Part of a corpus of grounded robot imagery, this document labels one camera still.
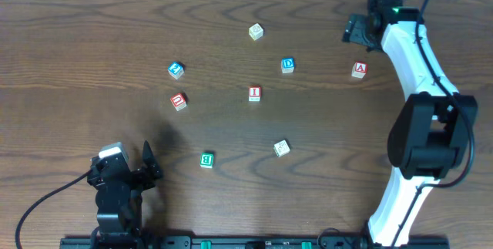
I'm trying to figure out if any cream block with line drawing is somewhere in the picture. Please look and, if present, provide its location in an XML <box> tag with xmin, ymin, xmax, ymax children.
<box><xmin>273</xmin><ymin>140</ymin><xmax>290</xmax><ymax>157</ymax></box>

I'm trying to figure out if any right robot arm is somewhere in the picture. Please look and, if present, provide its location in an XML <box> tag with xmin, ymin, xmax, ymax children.
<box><xmin>319</xmin><ymin>0</ymin><xmax>478</xmax><ymax>248</ymax></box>

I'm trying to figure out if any blue letter D block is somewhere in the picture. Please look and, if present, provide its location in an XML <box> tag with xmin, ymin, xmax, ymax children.
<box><xmin>280</xmin><ymin>57</ymin><xmax>295</xmax><ymax>73</ymax></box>

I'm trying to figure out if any red letter U block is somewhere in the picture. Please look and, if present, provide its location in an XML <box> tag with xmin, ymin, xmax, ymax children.
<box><xmin>170</xmin><ymin>93</ymin><xmax>187</xmax><ymax>111</ymax></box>

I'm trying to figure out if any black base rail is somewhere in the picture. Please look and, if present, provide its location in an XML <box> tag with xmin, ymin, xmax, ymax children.
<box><xmin>59</xmin><ymin>234</ymin><xmax>451</xmax><ymax>249</ymax></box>

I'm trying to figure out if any cream block with engraved picture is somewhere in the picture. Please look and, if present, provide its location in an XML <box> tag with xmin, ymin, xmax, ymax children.
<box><xmin>248</xmin><ymin>23</ymin><xmax>264</xmax><ymax>41</ymax></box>

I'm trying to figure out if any red letter A block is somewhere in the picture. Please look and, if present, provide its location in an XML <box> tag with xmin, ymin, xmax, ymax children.
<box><xmin>351</xmin><ymin>62</ymin><xmax>367</xmax><ymax>79</ymax></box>

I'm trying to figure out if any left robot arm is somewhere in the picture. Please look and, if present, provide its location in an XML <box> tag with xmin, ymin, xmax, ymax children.
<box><xmin>87</xmin><ymin>141</ymin><xmax>163</xmax><ymax>248</ymax></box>

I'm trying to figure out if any red letter I block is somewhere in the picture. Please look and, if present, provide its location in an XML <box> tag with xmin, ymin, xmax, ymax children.
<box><xmin>248</xmin><ymin>86</ymin><xmax>261</xmax><ymax>102</ymax></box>

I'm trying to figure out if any green letter B block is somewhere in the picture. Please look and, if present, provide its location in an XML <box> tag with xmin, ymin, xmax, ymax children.
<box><xmin>200</xmin><ymin>153</ymin><xmax>214</xmax><ymax>169</ymax></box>

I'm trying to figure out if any blue number 2 block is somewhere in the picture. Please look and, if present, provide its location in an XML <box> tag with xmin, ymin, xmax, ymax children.
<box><xmin>167</xmin><ymin>62</ymin><xmax>184</xmax><ymax>80</ymax></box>

